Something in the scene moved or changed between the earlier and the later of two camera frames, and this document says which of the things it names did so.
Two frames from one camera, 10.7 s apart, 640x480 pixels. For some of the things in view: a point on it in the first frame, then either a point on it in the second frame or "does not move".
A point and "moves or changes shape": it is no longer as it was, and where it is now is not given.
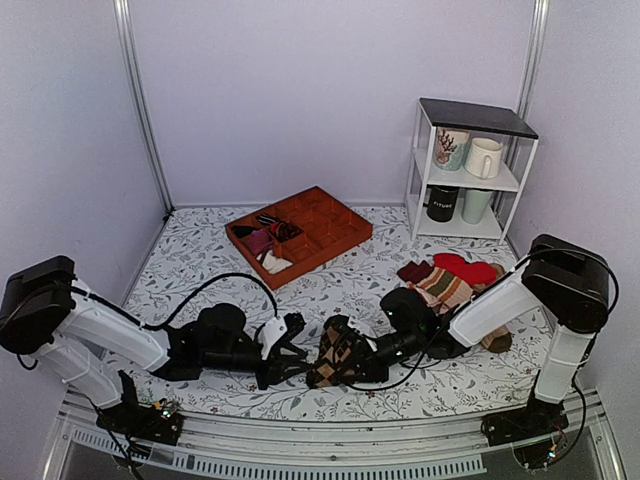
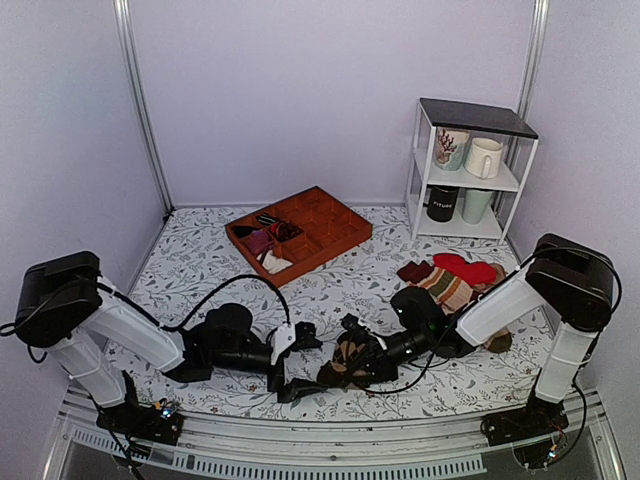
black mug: [441, 202] does not move
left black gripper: [278, 364] to [295, 391]
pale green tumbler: [474, 205] does not move
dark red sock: [415, 273] does not move
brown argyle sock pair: [335, 351] moves or changes shape
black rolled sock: [243, 231] does not move
